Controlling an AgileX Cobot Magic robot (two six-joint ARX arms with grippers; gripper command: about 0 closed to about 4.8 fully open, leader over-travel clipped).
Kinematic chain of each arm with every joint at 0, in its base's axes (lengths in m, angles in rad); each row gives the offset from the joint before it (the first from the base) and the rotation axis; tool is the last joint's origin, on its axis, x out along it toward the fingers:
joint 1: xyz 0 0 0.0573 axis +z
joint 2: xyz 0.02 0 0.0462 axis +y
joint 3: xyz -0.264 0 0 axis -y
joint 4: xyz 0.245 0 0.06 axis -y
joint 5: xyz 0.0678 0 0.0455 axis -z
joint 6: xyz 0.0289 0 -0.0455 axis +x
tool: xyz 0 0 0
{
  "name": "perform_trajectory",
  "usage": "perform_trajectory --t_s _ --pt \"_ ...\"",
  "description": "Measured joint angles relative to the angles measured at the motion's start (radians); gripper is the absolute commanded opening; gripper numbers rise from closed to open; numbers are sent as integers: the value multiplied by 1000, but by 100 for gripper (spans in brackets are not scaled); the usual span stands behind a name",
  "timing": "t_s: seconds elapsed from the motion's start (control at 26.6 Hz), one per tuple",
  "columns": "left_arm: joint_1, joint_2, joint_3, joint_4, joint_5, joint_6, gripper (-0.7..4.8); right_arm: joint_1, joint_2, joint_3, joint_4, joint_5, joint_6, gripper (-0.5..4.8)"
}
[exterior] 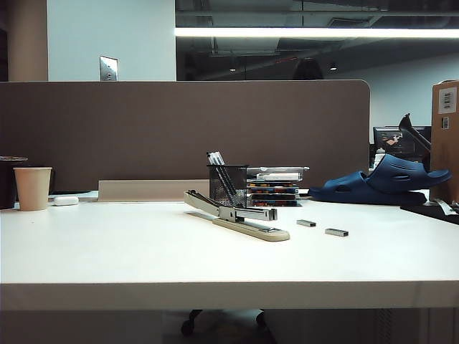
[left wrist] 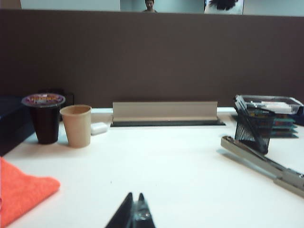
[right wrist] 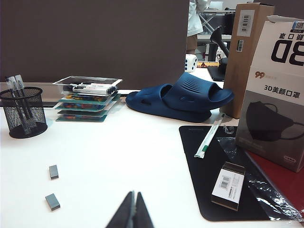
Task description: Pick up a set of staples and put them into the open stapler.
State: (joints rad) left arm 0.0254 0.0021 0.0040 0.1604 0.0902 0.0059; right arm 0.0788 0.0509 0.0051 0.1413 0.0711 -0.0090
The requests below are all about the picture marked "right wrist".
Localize clear plastic wrap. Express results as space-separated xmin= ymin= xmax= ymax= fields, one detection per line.
xmin=216 ymin=125 xmax=304 ymax=224

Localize clear black ballpoint pen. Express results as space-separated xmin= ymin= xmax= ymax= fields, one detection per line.
xmin=14 ymin=74 xmax=34 ymax=121

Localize navy blue rubber slipper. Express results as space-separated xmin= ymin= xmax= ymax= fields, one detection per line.
xmin=161 ymin=72 xmax=235 ymax=113
xmin=125 ymin=83 xmax=212 ymax=123

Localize tall brown cardboard box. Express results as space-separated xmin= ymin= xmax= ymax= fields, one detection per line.
xmin=223 ymin=2 xmax=276 ymax=119

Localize white dice with blue dots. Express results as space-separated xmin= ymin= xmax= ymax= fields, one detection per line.
xmin=184 ymin=54 xmax=198 ymax=72

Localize black mesh pen holder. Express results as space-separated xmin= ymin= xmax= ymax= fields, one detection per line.
xmin=0 ymin=86 xmax=48 ymax=139

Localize paper wrapped straw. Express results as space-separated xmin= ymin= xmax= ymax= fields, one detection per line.
xmin=194 ymin=113 xmax=226 ymax=158

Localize colourful blister card pack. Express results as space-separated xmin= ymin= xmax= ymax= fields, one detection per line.
xmin=57 ymin=109 xmax=113 ymax=117
xmin=53 ymin=101 xmax=121 ymax=112
xmin=55 ymin=114 xmax=109 ymax=123
xmin=58 ymin=92 xmax=122 ymax=105

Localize pens in holder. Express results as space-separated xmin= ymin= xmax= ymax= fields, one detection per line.
xmin=5 ymin=76 xmax=31 ymax=133

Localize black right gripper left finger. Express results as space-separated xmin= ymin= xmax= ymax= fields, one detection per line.
xmin=105 ymin=190 xmax=135 ymax=228

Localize face mask box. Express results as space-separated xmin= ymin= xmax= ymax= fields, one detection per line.
xmin=235 ymin=14 xmax=304 ymax=173

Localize black desk mat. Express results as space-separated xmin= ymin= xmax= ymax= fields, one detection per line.
xmin=178 ymin=125 xmax=304 ymax=222

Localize person in white shirt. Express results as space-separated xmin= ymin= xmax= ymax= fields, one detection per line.
xmin=186 ymin=0 xmax=210 ymax=56

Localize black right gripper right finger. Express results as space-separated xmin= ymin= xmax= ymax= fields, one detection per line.
xmin=135 ymin=191 xmax=155 ymax=228

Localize red flat pad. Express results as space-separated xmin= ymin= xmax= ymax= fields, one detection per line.
xmin=244 ymin=151 xmax=304 ymax=211

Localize small barcode labelled box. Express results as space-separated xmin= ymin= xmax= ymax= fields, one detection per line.
xmin=210 ymin=161 xmax=246 ymax=211

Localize black curved stand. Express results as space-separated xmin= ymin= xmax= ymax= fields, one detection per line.
xmin=208 ymin=26 xmax=232 ymax=81

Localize brown desk partition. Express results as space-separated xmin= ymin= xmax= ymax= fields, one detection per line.
xmin=0 ymin=0 xmax=190 ymax=90

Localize grey staple strip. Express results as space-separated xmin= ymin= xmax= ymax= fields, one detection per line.
xmin=49 ymin=164 xmax=59 ymax=180
xmin=45 ymin=193 xmax=61 ymax=211

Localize white marker pen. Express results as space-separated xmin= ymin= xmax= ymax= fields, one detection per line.
xmin=71 ymin=82 xmax=118 ymax=96

